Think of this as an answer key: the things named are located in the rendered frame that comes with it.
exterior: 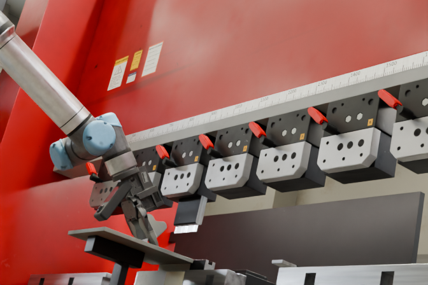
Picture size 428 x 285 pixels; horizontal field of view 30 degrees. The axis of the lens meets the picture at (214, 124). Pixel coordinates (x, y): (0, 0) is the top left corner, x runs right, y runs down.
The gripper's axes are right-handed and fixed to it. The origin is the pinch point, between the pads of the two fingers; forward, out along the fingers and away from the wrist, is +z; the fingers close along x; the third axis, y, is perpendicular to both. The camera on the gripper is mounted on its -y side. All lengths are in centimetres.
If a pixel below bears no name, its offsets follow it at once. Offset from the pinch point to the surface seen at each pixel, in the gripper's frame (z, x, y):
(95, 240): -7.7, -4.5, -13.9
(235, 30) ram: -44, -7, 46
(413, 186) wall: 159, 658, 708
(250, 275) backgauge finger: 18.3, -1.5, 23.3
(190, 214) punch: -3.1, -0.7, 14.4
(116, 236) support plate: -6.8, -9.4, -10.6
